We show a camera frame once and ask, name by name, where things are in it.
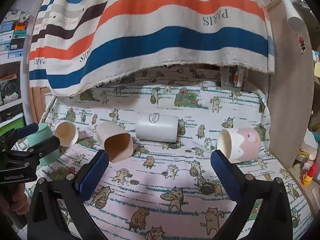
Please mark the person's left hand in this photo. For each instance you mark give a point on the person's left hand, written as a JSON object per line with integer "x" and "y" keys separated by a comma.
{"x": 18, "y": 201}

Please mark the white cylindrical mug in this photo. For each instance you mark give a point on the white cylindrical mug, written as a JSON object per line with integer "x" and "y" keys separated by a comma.
{"x": 157, "y": 127}

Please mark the wooden board panel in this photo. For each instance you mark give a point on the wooden board panel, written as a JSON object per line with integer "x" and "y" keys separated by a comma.
{"x": 291, "y": 87}

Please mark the small cream round cup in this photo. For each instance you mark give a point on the small cream round cup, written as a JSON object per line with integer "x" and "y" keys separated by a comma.
{"x": 67, "y": 133}

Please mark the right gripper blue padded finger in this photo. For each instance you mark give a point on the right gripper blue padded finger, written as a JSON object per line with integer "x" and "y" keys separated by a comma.
{"x": 90, "y": 174}
{"x": 229, "y": 175}

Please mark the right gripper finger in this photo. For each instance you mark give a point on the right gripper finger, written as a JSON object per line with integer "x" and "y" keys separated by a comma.
{"x": 27, "y": 130}
{"x": 43, "y": 148}

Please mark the white cylindrical lamp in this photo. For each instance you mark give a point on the white cylindrical lamp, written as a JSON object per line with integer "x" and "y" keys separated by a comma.
{"x": 294, "y": 19}

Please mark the stacked storage boxes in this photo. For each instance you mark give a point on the stacked storage boxes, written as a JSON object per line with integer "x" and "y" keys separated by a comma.
{"x": 13, "y": 33}

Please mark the pink and white mug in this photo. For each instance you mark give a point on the pink and white mug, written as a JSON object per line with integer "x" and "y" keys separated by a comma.
{"x": 239, "y": 144}

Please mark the striped canvas cloth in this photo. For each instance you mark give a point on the striped canvas cloth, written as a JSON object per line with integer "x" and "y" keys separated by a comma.
{"x": 79, "y": 44}

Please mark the cat print bed sheet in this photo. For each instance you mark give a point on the cat print bed sheet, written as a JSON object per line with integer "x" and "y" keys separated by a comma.
{"x": 168, "y": 190}

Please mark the white shelf unit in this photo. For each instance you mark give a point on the white shelf unit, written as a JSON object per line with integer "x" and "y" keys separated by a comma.
{"x": 13, "y": 82}

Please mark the beige square cup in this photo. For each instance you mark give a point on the beige square cup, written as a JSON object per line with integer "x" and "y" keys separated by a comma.
{"x": 115, "y": 141}

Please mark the red character sticker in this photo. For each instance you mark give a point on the red character sticker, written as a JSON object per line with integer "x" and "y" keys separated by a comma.
{"x": 302, "y": 43}

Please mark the red yellow toy figure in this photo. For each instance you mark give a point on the red yellow toy figure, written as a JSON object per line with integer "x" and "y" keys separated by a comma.
{"x": 308, "y": 176}

